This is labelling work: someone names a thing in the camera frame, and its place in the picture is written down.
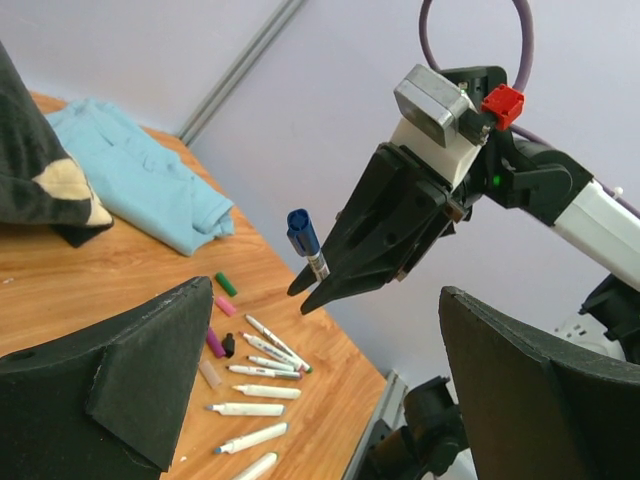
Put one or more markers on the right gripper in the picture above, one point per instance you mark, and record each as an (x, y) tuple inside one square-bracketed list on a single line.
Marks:
[(398, 209)]

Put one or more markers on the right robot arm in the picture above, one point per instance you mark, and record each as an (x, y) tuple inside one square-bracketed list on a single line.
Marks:
[(554, 189)]

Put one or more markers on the purple pen cap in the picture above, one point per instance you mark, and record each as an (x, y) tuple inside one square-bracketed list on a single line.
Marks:
[(214, 344)]

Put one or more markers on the pink cap marker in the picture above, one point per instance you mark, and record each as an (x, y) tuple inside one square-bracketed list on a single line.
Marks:
[(275, 352)]

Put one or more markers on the black pen cap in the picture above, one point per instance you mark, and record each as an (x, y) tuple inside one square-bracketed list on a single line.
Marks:
[(229, 345)]

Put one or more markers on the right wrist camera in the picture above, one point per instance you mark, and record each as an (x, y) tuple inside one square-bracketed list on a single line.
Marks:
[(431, 108)]

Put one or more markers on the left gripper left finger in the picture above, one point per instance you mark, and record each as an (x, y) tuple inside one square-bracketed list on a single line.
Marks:
[(107, 401)]

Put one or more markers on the green pen cap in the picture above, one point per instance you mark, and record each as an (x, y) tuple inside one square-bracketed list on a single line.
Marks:
[(226, 284)]

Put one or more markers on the pink pen cap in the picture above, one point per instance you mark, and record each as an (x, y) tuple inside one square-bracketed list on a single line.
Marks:
[(225, 306)]

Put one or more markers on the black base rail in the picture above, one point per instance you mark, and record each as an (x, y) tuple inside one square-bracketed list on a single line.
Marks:
[(387, 416)]

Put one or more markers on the light blue folded cloth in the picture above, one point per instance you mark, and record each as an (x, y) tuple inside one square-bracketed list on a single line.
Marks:
[(139, 180)]

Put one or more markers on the black cap marker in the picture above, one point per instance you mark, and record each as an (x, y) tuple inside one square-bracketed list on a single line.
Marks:
[(271, 364)]

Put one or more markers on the black floral pillow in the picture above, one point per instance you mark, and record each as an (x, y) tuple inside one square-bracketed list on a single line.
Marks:
[(41, 183)]

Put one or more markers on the navy cap marker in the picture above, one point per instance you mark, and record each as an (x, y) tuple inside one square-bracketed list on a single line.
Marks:
[(302, 236)]

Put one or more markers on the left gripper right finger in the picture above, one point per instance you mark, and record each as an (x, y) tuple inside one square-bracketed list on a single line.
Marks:
[(535, 406)]

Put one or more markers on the small salmon pen cap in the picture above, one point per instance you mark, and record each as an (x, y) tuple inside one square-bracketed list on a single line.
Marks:
[(210, 374)]

